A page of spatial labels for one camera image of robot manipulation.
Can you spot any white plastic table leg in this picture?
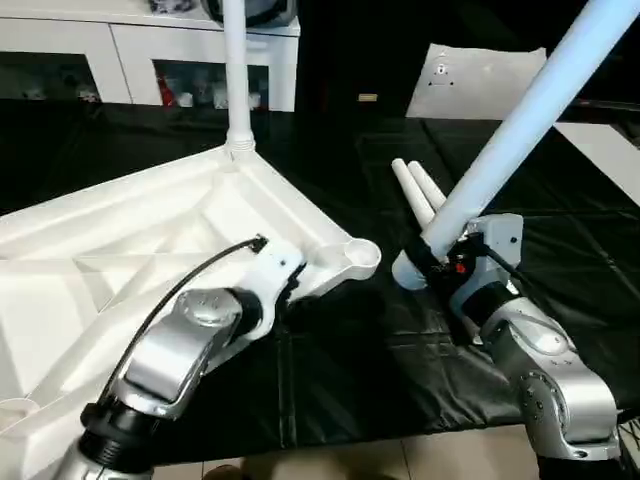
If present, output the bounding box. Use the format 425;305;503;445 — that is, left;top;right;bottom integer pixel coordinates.
391;0;640;292
221;0;258;163
407;162;449;213
391;158;437;228

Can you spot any white plastic table top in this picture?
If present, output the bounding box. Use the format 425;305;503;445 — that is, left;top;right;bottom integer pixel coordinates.
0;145;383;480

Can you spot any black work mat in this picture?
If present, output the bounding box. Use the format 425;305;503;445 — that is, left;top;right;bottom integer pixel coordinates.
0;95;640;466

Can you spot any white plastic bag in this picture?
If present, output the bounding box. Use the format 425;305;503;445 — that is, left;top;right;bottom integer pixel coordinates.
405;44;550;122

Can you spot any grey left robot foot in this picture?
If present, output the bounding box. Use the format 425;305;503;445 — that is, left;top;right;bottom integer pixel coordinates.
203;464;248;480

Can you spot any flat white board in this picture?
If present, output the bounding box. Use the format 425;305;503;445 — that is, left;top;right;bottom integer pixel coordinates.
555;120;640;183

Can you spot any dark round object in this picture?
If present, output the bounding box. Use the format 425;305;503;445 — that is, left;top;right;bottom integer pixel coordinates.
205;0;299;29

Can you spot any white cabinet with glass doors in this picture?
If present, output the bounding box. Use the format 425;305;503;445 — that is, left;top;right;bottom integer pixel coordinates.
0;0;301;114

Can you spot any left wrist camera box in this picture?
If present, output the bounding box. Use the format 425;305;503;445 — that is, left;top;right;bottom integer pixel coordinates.
238;240;309;323

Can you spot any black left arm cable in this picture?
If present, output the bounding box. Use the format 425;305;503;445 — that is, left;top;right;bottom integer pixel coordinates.
95;235;270;411

